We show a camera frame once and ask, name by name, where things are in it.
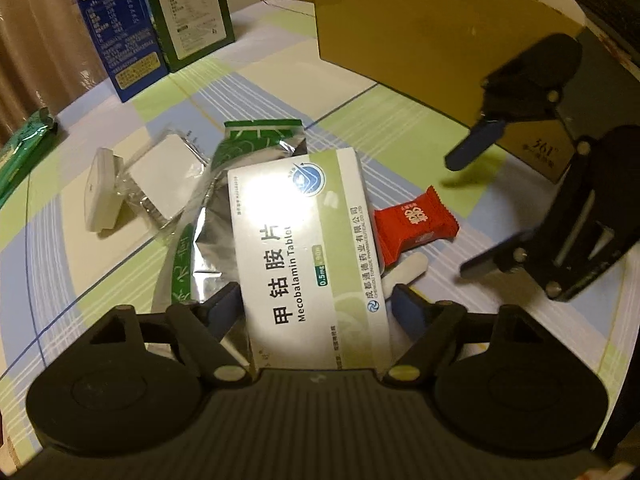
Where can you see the brown curtain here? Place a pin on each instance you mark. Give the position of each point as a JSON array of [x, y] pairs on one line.
[[35, 45]]

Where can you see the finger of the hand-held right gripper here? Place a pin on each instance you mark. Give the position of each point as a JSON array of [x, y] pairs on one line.
[[475, 145], [515, 255]]

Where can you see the white chalk stick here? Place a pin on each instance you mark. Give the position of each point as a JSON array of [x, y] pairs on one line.
[[407, 270]]

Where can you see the white plug adapter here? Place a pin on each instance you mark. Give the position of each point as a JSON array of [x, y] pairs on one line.
[[100, 195]]

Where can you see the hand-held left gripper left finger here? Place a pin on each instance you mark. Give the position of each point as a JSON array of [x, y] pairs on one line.
[[226, 307]]

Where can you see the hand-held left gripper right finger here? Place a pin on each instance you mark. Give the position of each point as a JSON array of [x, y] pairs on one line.
[[407, 312]]

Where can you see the white medicine box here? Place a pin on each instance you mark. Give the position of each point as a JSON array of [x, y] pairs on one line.
[[310, 260]]

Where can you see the red candy packet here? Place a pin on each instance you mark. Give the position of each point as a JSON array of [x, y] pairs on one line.
[[412, 222]]

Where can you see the green and silver foil bag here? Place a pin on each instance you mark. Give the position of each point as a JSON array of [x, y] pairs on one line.
[[212, 240]]

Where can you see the brown cardboard box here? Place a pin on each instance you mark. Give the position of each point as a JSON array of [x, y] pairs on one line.
[[425, 45]]

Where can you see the blue carton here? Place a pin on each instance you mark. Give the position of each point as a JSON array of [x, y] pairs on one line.
[[120, 35]]

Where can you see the dark object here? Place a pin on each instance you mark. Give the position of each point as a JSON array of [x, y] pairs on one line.
[[605, 5]]

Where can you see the green flat packet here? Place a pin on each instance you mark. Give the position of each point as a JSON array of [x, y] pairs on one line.
[[22, 150]]

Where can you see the clear plastic bag with rings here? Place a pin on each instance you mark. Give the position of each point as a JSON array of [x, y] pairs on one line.
[[150, 211]]

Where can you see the green carton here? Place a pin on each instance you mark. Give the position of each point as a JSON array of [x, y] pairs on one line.
[[190, 15]]

